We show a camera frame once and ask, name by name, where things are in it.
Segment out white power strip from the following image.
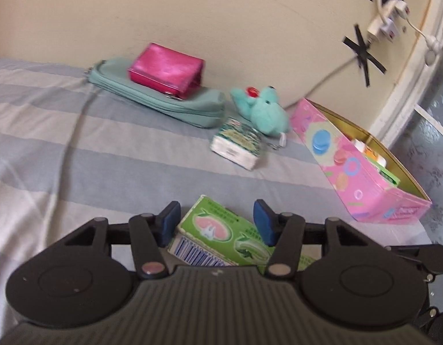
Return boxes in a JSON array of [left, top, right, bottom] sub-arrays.
[[367, 2, 399, 43]]

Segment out white switch adapter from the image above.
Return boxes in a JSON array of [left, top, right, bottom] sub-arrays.
[[381, 19, 400, 41], [395, 0, 412, 18]]

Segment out striped bed sheet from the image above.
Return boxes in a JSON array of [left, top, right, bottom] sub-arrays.
[[0, 57, 435, 333]]

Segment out teal plush toy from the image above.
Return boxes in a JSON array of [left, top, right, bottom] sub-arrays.
[[230, 85, 293, 149]]

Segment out patterned frosted window glass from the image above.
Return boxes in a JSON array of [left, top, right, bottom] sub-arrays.
[[390, 61, 443, 247]]

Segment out small bright green box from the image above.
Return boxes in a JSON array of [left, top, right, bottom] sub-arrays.
[[377, 167, 401, 188]]

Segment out shiny pink pouch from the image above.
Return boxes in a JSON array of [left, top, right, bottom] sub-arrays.
[[127, 42, 205, 100]]

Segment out green patterned white pack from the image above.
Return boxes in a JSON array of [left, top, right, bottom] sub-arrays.
[[210, 116, 266, 170]]

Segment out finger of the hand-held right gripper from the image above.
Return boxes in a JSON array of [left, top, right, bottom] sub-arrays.
[[384, 243, 443, 285]]

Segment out green and pink carton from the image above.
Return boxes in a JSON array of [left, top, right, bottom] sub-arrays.
[[167, 195, 315, 272]]

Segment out orange and white tube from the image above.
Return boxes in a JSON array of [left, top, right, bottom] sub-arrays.
[[352, 138, 388, 168]]

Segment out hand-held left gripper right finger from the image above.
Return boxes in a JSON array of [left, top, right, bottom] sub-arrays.
[[253, 199, 373, 279]]

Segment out teal fabric pouch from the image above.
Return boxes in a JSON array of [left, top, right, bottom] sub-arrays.
[[86, 57, 227, 129]]

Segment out pink tin box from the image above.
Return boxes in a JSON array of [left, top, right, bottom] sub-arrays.
[[289, 98, 433, 223]]

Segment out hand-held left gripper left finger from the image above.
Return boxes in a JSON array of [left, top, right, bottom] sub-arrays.
[[65, 200, 182, 279]]

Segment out white power plugs and cable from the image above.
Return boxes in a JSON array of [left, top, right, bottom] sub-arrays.
[[365, 0, 443, 152]]

